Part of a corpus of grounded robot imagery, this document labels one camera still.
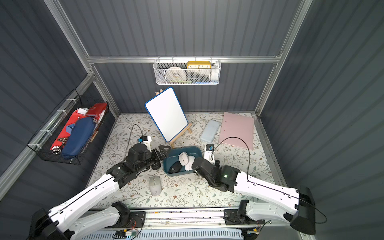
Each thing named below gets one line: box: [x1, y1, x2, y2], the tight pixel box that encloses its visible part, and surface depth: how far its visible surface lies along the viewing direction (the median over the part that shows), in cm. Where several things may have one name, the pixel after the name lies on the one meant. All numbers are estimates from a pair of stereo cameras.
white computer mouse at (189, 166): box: [185, 155, 196, 171], surface depth 92 cm
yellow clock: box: [187, 61, 212, 69], surface depth 89 cm
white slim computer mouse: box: [178, 152, 189, 166], surface depth 93 cm
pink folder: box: [219, 111, 254, 150], surface depth 114 cm
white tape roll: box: [166, 66, 186, 82], surface depth 86 cm
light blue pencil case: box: [200, 120, 220, 143], surface depth 110 cm
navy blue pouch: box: [61, 116, 95, 157], surface depth 71 cm
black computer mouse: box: [168, 161, 183, 174], surface depth 91 cm
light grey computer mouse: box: [149, 175, 162, 196], surface depth 84 cm
